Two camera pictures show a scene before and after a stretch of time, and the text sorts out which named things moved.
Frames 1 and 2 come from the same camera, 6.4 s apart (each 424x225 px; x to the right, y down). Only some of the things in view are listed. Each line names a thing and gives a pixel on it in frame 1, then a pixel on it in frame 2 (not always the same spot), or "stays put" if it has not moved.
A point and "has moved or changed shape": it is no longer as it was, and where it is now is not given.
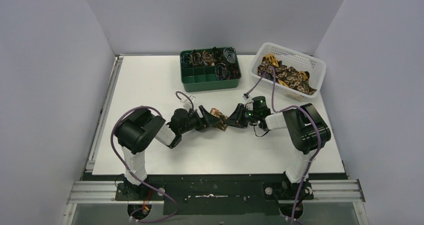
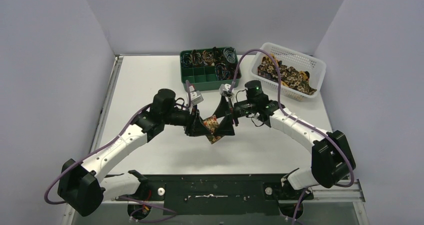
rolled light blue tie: x=229 y=53 stays put
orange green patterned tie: x=220 y=123 has moved or changed shape
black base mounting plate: x=189 y=195 stays put
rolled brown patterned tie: x=197 y=58 stays put
